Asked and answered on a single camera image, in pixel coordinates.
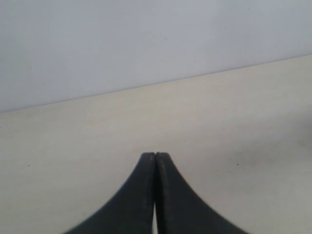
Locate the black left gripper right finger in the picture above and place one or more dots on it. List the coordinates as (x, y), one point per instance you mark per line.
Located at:
(179, 210)

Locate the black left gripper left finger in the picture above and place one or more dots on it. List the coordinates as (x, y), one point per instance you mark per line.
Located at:
(131, 209)

